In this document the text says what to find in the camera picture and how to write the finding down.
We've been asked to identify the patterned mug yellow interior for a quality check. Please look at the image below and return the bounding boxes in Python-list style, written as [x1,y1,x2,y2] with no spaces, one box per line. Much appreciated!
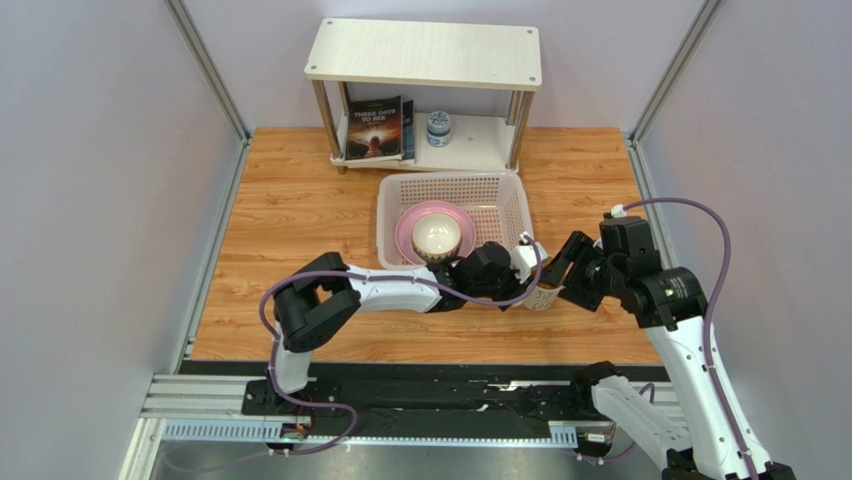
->
[521,283,563,311]

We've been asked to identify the white bowl yellow rim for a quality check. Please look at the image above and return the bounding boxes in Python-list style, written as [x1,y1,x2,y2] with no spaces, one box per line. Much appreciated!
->
[411,213,463,262]

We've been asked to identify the white two-tier shelf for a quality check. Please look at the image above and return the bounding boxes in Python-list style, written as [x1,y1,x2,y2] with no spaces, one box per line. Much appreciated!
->
[304,18,543,174]

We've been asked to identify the pink plastic plate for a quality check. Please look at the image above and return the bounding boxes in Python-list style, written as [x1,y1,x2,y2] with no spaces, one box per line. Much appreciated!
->
[395,200,477,265]

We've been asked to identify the blue white ceramic jar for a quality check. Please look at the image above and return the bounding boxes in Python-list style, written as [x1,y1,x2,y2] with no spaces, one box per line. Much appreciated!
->
[426,111,452,147]

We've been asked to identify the white plastic perforated bin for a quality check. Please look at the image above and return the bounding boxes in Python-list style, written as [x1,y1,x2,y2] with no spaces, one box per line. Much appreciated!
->
[375,172,533,270]

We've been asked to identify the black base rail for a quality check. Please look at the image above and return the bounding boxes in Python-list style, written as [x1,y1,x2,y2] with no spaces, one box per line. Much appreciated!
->
[142,361,615,448]

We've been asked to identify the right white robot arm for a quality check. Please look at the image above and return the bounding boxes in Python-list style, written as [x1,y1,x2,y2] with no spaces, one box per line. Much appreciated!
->
[542,216,795,479]

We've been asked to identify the dark paperback book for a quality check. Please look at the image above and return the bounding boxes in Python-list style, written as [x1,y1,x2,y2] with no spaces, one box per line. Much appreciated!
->
[345,96,403,163]

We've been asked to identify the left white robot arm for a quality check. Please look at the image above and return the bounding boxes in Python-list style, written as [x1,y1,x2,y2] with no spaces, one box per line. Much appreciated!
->
[258,234,548,394]

